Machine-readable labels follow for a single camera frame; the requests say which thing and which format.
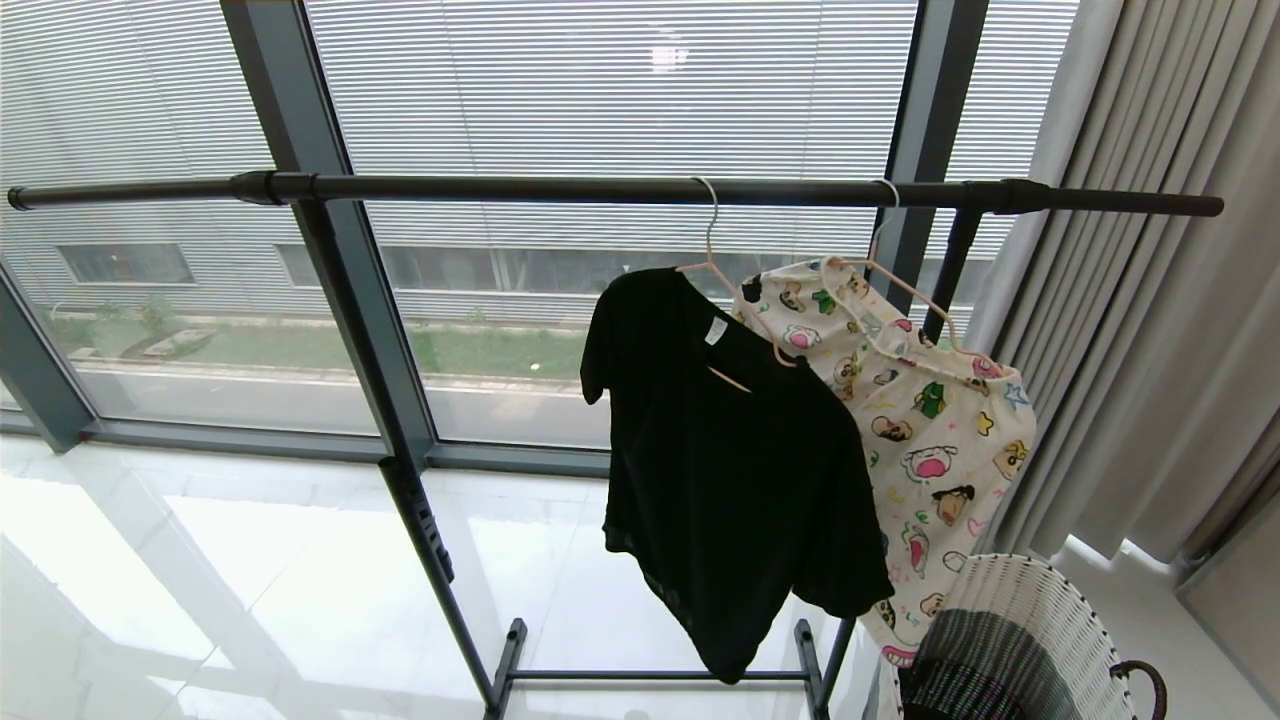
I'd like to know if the cream printed garment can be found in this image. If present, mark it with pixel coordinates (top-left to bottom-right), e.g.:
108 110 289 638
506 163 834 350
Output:
733 257 1038 669

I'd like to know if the white laundry basket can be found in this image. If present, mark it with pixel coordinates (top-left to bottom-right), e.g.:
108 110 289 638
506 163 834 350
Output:
875 553 1169 720

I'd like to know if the pink clothes hanger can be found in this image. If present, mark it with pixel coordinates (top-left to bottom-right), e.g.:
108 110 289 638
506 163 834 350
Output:
825 178 986 363
675 177 801 394

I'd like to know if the black clothes rack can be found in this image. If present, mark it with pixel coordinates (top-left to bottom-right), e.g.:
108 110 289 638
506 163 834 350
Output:
7 170 1225 720

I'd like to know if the beige curtain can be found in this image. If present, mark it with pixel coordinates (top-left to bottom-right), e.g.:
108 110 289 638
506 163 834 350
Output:
965 0 1280 566

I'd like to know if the black short-sleeved shirt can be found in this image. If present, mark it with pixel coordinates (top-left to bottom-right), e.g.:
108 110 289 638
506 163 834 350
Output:
580 267 896 686

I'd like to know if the window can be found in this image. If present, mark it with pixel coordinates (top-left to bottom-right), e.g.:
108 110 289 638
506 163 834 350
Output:
0 0 1081 479

